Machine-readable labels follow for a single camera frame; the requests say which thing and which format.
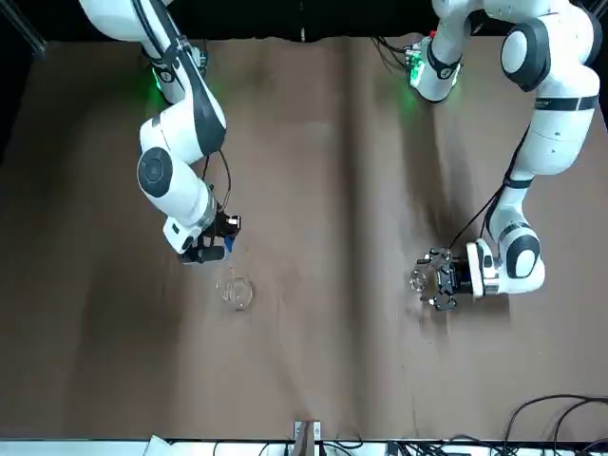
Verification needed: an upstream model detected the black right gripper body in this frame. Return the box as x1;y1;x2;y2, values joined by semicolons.
207;211;229;238

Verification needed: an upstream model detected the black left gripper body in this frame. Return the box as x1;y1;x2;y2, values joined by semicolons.
437;258;475;298

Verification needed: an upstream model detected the glass pipette with blue bulb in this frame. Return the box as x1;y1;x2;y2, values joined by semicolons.
221;236;241;305

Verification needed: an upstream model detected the clear glass graduated cylinder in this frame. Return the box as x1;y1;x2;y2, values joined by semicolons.
408;245;453;295

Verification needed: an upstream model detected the clear glass beaker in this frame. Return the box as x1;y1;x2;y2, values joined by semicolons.
216;265;257;313

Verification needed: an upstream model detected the white paper sheet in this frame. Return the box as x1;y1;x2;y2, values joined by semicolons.
144;434;173;456

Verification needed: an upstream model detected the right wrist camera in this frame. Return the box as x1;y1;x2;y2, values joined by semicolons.
179;226;227;266

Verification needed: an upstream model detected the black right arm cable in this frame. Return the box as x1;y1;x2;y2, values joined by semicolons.
201;149;234;213

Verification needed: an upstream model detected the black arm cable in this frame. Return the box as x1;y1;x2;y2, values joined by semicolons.
448;125;531;251
201;149;234;213

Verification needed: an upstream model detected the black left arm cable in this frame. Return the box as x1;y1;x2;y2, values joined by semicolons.
448;125;531;251

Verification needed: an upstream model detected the aluminium profile post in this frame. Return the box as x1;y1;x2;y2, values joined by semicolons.
293;419;323;456

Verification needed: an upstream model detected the black base cable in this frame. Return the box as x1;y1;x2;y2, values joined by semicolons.
372;36;414;72

